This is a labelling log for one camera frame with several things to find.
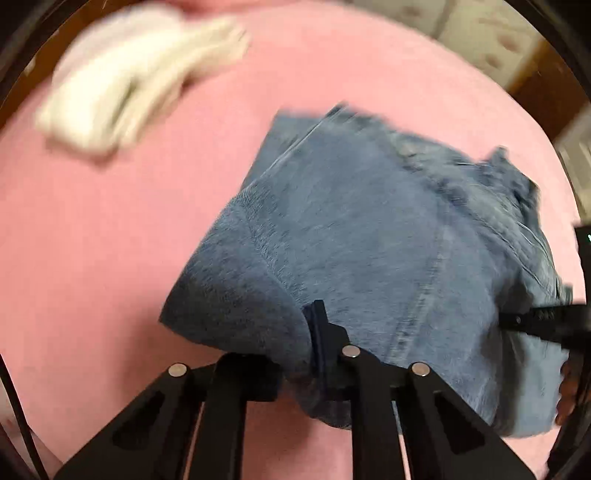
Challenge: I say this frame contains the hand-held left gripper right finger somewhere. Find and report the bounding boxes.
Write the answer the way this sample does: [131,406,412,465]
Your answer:
[302,299,537,480]

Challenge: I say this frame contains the pink bed blanket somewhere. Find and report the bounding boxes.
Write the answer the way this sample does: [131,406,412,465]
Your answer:
[0,0,583,480]

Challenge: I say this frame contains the person's right hand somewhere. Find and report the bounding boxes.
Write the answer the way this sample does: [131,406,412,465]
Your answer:
[555,359,579,426]

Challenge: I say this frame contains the white folded garment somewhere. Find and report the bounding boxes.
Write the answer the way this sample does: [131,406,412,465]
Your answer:
[36,16,252,155]

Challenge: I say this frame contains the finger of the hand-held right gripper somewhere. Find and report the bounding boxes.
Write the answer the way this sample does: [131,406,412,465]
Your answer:
[501,304,591,352]

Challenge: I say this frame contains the pale lilac folded garment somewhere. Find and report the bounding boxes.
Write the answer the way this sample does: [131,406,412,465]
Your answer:
[53,7,185,86]

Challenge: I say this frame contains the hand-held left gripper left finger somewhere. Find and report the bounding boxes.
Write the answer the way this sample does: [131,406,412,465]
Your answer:
[53,353,284,480]

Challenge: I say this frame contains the blue denim jeans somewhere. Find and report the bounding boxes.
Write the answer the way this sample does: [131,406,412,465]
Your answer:
[159,104,575,438]

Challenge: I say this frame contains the brown wooden cabinet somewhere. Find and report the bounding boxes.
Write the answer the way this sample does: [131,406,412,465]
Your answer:
[507,39,575,141]

